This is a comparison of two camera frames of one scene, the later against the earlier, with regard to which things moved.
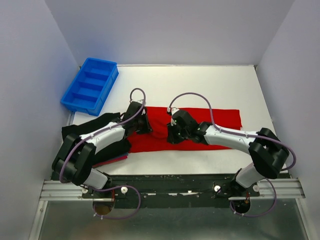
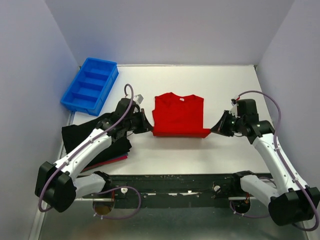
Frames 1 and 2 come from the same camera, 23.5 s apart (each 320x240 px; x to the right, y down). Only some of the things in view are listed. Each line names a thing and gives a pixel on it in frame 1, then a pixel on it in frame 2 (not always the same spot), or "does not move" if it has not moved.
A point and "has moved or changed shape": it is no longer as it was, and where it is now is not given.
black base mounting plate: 174,190 does not move
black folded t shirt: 120,147 does not move
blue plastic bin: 91,86 does not move
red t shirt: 159,117 has moved or changed shape
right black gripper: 172,133 → 225,124
